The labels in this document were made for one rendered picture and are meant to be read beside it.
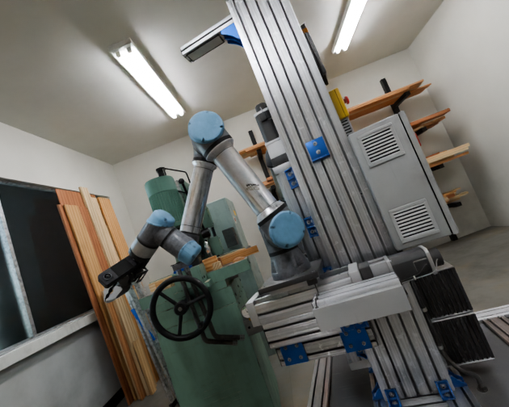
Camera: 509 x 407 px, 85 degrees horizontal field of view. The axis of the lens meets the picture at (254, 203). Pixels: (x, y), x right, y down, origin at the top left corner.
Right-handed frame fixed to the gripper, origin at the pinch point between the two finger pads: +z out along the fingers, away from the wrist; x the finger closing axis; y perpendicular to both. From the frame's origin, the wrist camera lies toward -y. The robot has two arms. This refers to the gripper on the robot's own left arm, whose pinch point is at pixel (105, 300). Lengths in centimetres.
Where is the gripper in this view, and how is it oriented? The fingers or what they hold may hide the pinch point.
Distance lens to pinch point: 108.5
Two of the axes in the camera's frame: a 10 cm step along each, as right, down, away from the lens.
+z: -5.7, 8.0, 1.6
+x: -7.7, -6.0, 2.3
